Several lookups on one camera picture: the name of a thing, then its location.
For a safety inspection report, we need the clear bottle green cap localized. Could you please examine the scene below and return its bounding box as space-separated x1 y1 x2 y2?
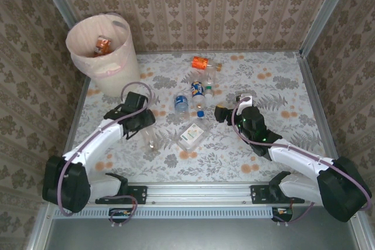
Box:
203 68 218 99

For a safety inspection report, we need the blue yellow label bottle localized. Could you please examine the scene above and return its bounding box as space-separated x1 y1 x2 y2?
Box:
190 80 208 118

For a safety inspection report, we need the blue label water bottle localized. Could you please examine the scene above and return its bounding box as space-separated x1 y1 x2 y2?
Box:
173 93 190 121

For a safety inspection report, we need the orange NFC label bottle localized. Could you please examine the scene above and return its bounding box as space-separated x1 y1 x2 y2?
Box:
190 55 223 72

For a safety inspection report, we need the red label tea bottle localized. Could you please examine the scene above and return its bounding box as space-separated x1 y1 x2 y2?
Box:
94 35 111 57

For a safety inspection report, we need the white bin with plastic liner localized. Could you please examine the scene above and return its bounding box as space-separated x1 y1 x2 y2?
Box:
64 12 142 98

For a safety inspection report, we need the square bottle white green label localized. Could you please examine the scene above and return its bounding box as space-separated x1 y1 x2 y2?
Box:
175 119 210 153

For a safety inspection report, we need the grey metal shelf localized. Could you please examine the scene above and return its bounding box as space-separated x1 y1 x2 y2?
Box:
26 203 375 250

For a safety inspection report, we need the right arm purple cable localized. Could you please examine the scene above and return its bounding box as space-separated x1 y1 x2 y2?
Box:
231 97 373 225

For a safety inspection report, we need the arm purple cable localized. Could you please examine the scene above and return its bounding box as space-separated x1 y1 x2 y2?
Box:
57 81 154 229
231 97 373 225

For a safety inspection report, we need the aluminium frame bar along wall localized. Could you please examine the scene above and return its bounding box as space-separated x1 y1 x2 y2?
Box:
136 49 302 55

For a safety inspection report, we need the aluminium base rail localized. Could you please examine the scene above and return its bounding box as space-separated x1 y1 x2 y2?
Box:
43 181 358 206

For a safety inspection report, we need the grey slotted cable duct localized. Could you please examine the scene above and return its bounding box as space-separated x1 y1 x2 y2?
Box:
52 206 275 219

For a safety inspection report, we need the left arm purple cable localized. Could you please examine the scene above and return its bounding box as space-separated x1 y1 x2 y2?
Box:
57 81 154 229

